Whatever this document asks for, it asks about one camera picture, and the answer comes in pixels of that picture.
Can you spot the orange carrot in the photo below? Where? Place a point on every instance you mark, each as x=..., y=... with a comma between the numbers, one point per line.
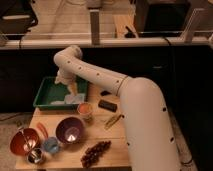
x=43, y=130

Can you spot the black device on ledge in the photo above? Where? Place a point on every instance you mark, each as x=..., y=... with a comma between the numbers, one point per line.
x=129, y=33

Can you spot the red-brown bowl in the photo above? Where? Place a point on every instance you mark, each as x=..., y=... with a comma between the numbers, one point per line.
x=18, y=145

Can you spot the light blue towel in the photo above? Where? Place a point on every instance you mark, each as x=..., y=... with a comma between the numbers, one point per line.
x=70, y=99

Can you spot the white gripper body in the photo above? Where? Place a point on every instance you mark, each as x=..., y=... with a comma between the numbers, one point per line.
x=72, y=88

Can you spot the black handled brush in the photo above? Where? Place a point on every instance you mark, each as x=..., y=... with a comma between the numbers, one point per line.
x=105, y=93

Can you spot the blue cup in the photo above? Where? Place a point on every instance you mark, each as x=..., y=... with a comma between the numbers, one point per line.
x=51, y=145

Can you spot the black rectangular block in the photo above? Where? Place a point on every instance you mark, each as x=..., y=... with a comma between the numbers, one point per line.
x=107, y=105

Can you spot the yellow-green banana peel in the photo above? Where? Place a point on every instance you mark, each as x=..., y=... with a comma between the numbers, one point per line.
x=112, y=120

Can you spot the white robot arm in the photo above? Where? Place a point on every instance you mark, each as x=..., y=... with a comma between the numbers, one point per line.
x=149, y=134

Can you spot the small metal cup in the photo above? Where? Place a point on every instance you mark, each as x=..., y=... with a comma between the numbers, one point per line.
x=35, y=156

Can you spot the green plastic tray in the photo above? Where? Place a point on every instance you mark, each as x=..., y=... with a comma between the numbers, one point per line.
x=50, y=96

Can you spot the bunch of dark grapes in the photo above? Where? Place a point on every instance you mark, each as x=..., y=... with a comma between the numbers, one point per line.
x=93, y=153

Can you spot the wooden table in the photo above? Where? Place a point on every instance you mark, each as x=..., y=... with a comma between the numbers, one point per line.
x=116, y=158

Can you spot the metal spoon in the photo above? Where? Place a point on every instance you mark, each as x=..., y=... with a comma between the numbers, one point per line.
x=21, y=130

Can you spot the orange cup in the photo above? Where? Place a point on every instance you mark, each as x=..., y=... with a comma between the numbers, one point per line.
x=85, y=111

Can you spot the purple bowl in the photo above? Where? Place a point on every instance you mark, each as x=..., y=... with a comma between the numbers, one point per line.
x=70, y=130

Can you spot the metal frame post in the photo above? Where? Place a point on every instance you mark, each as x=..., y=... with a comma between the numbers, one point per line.
x=95, y=26

